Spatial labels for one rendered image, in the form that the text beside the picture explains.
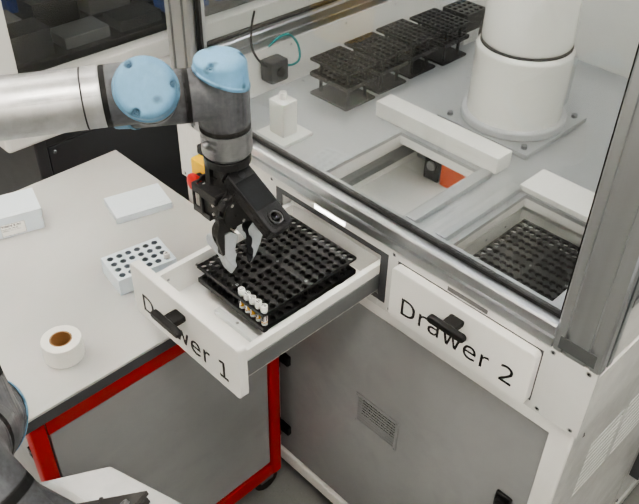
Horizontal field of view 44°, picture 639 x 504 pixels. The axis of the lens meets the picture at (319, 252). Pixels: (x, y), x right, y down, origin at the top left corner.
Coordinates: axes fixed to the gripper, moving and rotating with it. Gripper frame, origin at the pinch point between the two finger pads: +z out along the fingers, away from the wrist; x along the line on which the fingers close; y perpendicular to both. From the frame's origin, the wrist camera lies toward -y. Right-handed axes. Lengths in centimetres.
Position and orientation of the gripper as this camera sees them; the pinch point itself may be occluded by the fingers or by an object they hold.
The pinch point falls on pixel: (243, 262)
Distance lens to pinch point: 127.8
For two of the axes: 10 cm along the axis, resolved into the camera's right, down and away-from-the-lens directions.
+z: -0.1, 7.7, 6.3
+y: -7.0, -4.6, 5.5
